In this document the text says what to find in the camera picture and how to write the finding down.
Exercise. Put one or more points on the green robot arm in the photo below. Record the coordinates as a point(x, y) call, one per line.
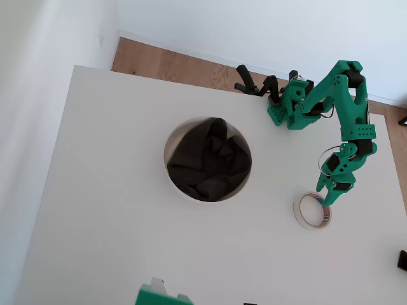
point(346, 105)

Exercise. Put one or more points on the white bowl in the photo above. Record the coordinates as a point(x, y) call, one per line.
point(176, 136)

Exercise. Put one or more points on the white tesa tape roll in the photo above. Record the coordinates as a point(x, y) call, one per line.
point(297, 211)

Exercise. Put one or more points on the black bar clamp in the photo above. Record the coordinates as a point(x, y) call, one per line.
point(249, 82)

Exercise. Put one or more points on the black cloth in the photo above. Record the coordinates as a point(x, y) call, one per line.
point(206, 165)

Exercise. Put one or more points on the green printed holder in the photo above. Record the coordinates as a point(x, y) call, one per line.
point(149, 295)

